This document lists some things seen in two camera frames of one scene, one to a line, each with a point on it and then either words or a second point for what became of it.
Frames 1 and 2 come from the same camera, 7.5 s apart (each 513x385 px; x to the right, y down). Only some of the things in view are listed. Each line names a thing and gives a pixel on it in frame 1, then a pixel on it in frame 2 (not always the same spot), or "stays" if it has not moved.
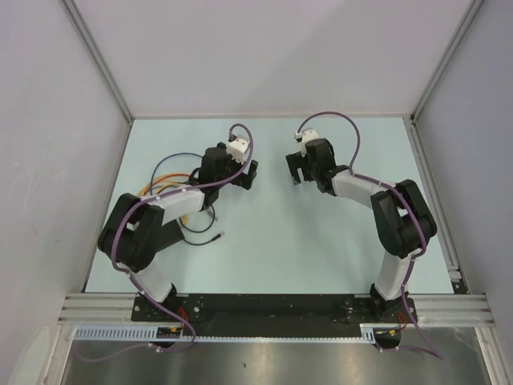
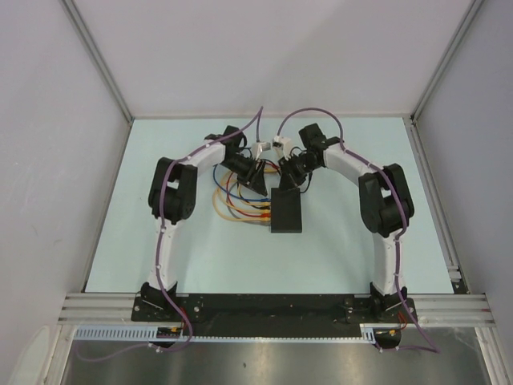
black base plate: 271,315 stays
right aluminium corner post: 474,7 stays
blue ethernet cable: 152,174 → 261,200
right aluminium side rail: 437,205 stays
